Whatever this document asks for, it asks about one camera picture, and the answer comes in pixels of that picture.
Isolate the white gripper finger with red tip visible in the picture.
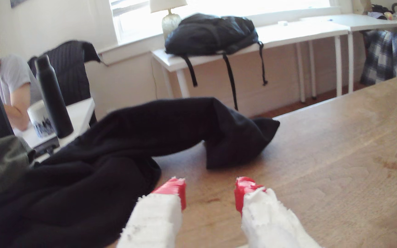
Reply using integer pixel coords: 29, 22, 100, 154
234, 176, 323, 248
116, 177, 187, 248

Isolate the black cloth garment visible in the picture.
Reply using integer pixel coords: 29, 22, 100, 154
0, 97, 281, 248

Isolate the small white desk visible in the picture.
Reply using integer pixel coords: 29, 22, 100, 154
12, 97, 96, 162

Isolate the black flat device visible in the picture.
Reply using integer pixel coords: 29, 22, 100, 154
33, 136, 61, 155

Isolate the white printed mug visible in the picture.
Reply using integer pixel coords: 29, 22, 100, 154
27, 100, 56, 139

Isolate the black bottle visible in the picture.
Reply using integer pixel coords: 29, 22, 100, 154
35, 54, 74, 139

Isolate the black jacket on chair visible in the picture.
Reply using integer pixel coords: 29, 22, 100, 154
27, 40, 108, 126

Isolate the long white table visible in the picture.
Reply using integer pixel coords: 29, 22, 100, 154
151, 20, 351, 104

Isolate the black backpack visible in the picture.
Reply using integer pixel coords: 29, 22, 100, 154
164, 13, 269, 111

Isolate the white table lamp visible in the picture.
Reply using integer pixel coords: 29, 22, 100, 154
149, 0, 188, 41

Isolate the plaid shirt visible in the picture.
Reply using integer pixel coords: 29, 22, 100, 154
360, 29, 397, 87

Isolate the person in grey shirt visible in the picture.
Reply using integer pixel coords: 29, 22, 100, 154
0, 30, 44, 132

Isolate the bright window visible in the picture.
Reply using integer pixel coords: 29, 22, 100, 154
109, 0, 344, 45

